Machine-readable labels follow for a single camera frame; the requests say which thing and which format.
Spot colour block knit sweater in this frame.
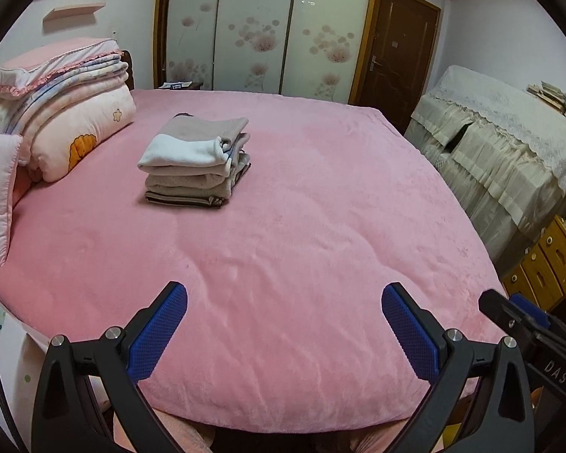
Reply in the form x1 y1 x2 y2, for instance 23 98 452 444
138 114 250 176

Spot stack of books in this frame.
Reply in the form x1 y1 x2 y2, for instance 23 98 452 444
526 82 566 118

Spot wooden drawer desk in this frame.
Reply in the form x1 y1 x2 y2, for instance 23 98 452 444
501 216 566 311

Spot folded grey knit clothes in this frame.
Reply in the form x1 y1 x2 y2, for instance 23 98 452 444
145 151 251 206

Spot floral sliding wardrobe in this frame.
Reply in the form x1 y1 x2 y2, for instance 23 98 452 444
153 0 374 103

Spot dark wooden headboard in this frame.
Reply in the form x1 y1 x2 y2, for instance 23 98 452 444
122 50 135 91

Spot pink bed blanket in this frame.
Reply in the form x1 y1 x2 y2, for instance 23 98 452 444
0 90 501 434

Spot folded pink quilt stack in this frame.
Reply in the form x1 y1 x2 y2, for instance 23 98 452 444
0 37 135 182

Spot dark brown wooden door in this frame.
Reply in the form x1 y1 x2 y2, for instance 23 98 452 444
355 0 441 133

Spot pink wall shelf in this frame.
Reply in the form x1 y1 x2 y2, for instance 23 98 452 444
43 2 106 23

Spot cream lace covered furniture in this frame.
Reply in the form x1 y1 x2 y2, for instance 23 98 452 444
405 65 566 272

